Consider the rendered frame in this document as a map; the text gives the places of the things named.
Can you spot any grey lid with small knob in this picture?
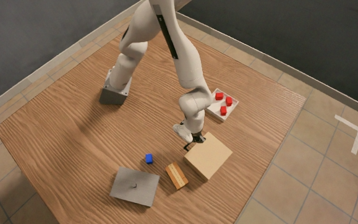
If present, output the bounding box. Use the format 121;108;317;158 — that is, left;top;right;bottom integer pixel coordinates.
110;166;160;207

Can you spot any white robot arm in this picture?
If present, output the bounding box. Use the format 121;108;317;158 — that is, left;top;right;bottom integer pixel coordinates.
109;0;213;143

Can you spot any red block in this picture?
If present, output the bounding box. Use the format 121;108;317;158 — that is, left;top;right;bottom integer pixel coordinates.
215;93;224;100
220;106;227;116
225;97;232;106

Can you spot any blue block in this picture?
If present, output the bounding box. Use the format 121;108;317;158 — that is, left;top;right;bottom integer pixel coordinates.
146;154;153;164

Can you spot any light wooden cabinet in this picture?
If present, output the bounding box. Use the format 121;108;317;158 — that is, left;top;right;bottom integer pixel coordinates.
184;134;232;182

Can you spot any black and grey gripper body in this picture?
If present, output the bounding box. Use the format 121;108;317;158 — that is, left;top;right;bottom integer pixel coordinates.
191;130;202;138

